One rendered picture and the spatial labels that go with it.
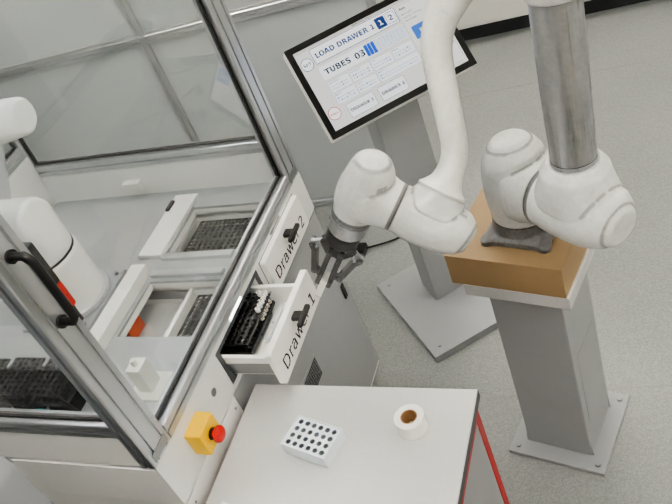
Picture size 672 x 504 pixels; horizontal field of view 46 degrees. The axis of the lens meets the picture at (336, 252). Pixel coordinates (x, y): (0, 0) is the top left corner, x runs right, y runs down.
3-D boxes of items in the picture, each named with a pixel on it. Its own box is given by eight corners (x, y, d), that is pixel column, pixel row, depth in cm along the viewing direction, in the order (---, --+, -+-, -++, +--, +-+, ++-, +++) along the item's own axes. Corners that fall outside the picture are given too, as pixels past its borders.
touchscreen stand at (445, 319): (540, 302, 296) (487, 64, 233) (437, 363, 290) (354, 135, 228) (470, 238, 335) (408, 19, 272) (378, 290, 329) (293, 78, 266)
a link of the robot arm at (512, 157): (522, 180, 206) (507, 109, 192) (576, 205, 193) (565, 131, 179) (476, 214, 201) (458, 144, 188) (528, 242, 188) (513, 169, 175)
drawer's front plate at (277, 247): (309, 222, 239) (296, 193, 232) (279, 292, 219) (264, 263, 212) (304, 222, 239) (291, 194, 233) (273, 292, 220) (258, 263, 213)
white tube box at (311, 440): (346, 438, 182) (341, 428, 180) (328, 468, 178) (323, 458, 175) (304, 424, 189) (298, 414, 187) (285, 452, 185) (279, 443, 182)
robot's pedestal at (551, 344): (630, 398, 254) (605, 220, 208) (605, 477, 237) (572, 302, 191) (539, 379, 271) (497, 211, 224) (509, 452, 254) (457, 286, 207)
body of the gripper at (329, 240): (368, 223, 173) (356, 249, 180) (332, 209, 173) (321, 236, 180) (360, 247, 168) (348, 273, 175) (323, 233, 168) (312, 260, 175)
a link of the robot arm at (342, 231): (338, 188, 169) (331, 207, 174) (327, 217, 163) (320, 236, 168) (378, 204, 170) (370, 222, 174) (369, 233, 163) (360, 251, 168)
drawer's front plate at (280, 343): (320, 297, 212) (306, 268, 205) (287, 384, 192) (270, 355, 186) (314, 297, 213) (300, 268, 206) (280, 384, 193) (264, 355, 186)
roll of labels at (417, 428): (431, 415, 179) (427, 404, 177) (424, 441, 175) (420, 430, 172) (402, 413, 182) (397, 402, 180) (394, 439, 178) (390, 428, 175)
